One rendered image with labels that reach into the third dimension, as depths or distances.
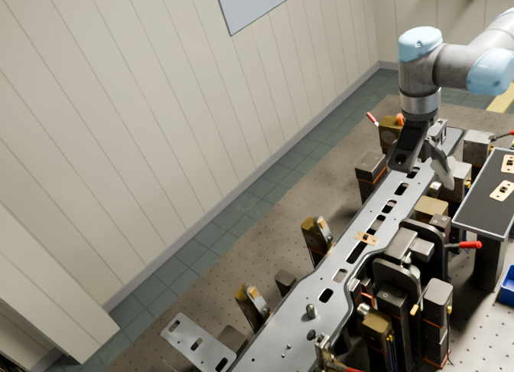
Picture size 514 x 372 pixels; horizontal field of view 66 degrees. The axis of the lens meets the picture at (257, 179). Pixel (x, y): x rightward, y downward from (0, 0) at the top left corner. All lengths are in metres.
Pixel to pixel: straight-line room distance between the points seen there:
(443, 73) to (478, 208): 0.64
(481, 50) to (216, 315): 1.42
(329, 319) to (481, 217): 0.53
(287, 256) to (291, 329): 0.61
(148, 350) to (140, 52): 1.69
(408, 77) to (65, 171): 2.12
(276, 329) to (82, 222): 1.71
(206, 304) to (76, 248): 1.20
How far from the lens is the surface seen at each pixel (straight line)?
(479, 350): 1.60
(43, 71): 2.44
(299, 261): 1.83
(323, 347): 1.04
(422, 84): 0.82
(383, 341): 1.23
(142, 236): 2.98
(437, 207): 1.44
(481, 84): 0.76
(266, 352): 1.30
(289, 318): 1.33
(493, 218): 1.31
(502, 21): 0.87
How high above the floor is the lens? 2.12
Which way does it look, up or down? 38 degrees down
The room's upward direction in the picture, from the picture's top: 21 degrees counter-clockwise
